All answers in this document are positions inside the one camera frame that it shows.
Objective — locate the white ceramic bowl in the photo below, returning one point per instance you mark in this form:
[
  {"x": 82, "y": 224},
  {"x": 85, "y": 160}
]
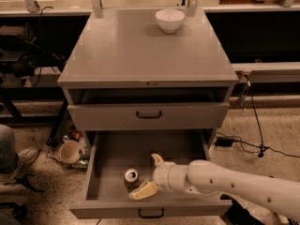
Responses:
[{"x": 169, "y": 20}]

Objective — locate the white sneaker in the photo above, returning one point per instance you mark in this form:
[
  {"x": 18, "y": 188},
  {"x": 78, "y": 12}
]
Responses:
[{"x": 25, "y": 158}]

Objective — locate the open grey middle drawer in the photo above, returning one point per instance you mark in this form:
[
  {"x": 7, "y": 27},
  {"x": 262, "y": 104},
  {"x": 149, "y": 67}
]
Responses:
[{"x": 105, "y": 194}]

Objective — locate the orange soda can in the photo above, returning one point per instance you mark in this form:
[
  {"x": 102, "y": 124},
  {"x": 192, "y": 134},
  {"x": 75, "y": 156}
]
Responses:
[{"x": 131, "y": 179}]

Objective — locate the black object bottom right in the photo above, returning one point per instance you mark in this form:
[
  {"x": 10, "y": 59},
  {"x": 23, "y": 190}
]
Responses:
[{"x": 237, "y": 215}]

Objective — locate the white cup in basket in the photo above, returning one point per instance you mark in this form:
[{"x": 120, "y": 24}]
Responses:
[{"x": 70, "y": 152}]

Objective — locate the grey drawer cabinet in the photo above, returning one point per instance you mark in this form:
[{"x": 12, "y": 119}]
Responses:
[{"x": 123, "y": 57}]

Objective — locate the black equipment left shelf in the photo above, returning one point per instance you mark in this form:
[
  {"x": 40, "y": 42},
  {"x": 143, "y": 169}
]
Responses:
[{"x": 21, "y": 52}]

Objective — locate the blue jeans leg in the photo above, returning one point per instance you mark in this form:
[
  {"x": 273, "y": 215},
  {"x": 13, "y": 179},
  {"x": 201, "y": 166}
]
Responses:
[{"x": 8, "y": 157}]

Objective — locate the grey top drawer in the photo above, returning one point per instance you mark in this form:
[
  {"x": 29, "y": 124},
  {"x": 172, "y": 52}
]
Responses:
[{"x": 146, "y": 116}]

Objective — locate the black office chair base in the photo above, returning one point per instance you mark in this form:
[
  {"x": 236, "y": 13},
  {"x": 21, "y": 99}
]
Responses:
[{"x": 18, "y": 211}]

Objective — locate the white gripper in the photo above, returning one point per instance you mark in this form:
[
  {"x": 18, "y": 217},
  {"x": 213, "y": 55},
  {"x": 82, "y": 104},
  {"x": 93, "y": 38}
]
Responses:
[{"x": 163, "y": 175}]

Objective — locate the black power adapter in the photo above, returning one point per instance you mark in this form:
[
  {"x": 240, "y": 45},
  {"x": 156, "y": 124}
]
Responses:
[{"x": 224, "y": 142}]

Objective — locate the wire basket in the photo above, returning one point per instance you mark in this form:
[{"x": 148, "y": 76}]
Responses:
[{"x": 72, "y": 134}]

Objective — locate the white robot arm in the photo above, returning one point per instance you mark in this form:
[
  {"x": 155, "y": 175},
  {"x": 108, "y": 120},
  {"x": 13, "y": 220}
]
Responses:
[{"x": 205, "y": 179}]

